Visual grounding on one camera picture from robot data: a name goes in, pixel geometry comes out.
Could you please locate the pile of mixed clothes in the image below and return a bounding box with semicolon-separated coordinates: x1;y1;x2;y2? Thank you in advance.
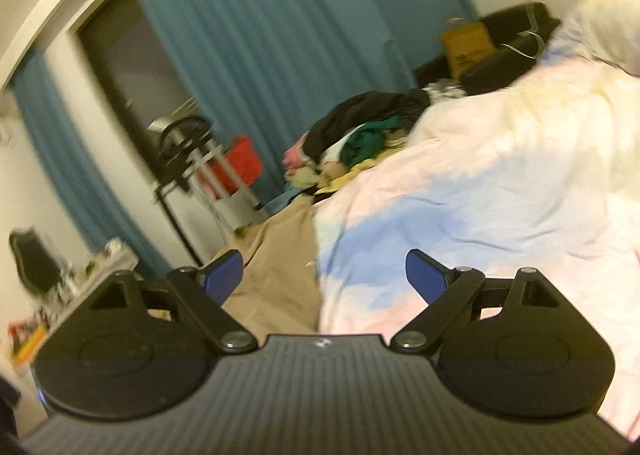
281;88;432;196

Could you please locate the white cable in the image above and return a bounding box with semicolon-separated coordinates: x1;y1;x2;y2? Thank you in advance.
502;0;545;58

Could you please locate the pastel tie-dye blanket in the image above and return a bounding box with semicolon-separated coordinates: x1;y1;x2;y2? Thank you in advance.
313;0;640;445

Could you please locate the tan bed sheet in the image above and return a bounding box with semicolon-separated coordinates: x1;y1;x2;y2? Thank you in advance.
145;195;323;331

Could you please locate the black metal rack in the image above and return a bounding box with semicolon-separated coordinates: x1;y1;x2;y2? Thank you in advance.
148;115;236;266

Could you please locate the black office chair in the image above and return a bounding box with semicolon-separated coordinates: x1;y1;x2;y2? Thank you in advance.
9;229;71;297

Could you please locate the black sofa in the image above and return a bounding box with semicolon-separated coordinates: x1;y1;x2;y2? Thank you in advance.
414;2;562;96

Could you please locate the cluttered white desk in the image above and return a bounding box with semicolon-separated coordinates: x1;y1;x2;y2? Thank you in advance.
7;237;140;369

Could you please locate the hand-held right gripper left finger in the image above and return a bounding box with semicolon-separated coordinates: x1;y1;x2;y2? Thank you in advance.
88;251;258;354

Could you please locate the red box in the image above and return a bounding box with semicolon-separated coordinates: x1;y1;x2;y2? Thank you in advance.
198;136;265;200

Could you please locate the yellow paper bag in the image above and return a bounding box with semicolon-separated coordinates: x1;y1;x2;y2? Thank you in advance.
441;18;499;80

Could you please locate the teal curtain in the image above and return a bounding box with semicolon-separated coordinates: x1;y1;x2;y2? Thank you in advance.
11;0;478;276

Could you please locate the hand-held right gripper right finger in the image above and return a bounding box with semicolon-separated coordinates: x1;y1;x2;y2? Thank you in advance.
390;249;562;356

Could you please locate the dark window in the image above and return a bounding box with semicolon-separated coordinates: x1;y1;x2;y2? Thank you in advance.
76;0;211;186

